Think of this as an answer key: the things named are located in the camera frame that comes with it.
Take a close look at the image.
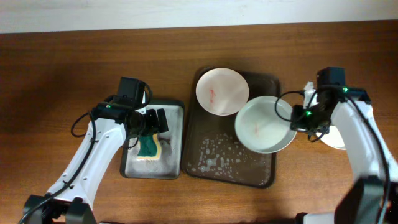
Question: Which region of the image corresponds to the white plate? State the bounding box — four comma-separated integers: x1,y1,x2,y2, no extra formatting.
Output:
195,68,249,116
234,96,297,154
320,126,346,150

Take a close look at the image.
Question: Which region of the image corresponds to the green and yellow sponge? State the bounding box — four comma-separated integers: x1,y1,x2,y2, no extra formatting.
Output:
137,134,162,160

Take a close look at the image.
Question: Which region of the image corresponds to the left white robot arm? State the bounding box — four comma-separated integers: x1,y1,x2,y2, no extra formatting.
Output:
20,77,169,223

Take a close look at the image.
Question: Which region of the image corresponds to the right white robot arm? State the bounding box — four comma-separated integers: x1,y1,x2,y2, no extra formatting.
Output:
289,67,397,223

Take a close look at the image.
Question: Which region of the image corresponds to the small black sponge tray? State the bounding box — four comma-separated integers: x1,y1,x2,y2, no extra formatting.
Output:
120,100,185,179

